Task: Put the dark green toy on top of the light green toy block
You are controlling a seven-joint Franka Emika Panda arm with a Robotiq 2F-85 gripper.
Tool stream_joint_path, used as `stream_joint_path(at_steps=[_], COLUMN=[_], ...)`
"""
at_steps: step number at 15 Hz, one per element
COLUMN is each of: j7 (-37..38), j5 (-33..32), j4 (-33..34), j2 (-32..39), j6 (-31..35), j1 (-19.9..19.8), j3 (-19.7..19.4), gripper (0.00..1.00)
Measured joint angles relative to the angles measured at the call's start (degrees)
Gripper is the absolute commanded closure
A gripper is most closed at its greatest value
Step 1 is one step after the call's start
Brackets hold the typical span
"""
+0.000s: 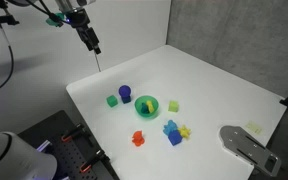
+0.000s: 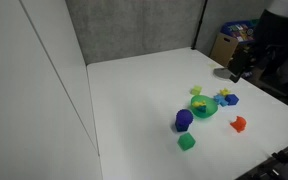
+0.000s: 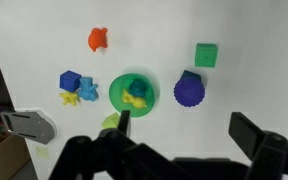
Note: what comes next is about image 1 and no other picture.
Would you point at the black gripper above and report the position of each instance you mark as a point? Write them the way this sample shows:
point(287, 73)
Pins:
point(79, 18)

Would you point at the dark green toy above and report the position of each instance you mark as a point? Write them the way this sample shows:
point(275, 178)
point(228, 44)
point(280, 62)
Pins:
point(144, 108)

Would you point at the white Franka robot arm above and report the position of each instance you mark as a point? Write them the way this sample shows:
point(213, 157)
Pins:
point(12, 156)

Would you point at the green toy cube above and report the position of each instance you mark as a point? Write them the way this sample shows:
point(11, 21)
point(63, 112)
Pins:
point(112, 100)

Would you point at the dark blue toy cube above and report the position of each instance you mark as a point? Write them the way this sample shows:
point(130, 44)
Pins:
point(126, 99)

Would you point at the yellow toy figure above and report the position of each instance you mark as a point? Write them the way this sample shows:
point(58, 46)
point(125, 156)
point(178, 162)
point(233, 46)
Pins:
point(150, 106)

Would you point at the light green toy block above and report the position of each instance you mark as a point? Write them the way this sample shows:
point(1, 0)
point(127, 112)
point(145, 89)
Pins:
point(173, 106)

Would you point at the orange toy figure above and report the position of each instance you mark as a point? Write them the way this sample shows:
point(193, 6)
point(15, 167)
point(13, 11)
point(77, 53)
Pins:
point(138, 138)

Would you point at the light blue toy figure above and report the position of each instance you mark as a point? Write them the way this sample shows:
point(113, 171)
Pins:
point(169, 126)

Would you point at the yellow star toy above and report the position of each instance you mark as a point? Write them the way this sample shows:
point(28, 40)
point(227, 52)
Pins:
point(184, 131)

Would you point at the purple ridged ball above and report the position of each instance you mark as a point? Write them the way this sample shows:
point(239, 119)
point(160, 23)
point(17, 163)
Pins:
point(124, 90)

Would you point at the green plastic bowl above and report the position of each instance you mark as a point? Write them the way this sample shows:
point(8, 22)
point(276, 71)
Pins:
point(140, 111)

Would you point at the black perforated breadboard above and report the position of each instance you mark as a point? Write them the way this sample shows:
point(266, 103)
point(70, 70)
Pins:
point(70, 153)

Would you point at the yellow-green sticky note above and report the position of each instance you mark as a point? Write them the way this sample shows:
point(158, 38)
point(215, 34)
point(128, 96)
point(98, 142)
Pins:
point(254, 127)

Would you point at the grey metal plate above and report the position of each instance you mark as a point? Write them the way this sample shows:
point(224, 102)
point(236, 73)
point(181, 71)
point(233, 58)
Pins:
point(247, 148)

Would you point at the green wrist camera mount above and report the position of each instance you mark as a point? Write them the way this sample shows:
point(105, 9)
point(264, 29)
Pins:
point(55, 20)

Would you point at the black mounting bracket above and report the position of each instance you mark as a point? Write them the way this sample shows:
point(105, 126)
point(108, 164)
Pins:
point(0, 20)

